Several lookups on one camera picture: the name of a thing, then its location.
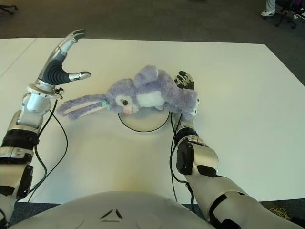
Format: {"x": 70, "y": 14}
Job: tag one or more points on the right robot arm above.
{"x": 205, "y": 162}

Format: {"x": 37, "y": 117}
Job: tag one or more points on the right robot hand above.
{"x": 186, "y": 82}

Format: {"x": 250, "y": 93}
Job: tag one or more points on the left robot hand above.
{"x": 53, "y": 71}

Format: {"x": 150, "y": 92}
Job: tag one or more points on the purple plush bunny doll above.
{"x": 155, "y": 95}

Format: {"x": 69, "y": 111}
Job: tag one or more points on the black office chair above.
{"x": 289, "y": 12}
{"x": 8, "y": 9}

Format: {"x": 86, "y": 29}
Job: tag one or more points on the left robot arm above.
{"x": 23, "y": 124}

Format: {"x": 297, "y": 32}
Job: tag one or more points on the white plate black rim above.
{"x": 143, "y": 120}

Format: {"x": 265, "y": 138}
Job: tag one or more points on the silver robot torso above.
{"x": 114, "y": 210}

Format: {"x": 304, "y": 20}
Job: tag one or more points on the light trouser leg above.
{"x": 270, "y": 4}

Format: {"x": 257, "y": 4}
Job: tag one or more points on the white sneaker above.
{"x": 267, "y": 12}

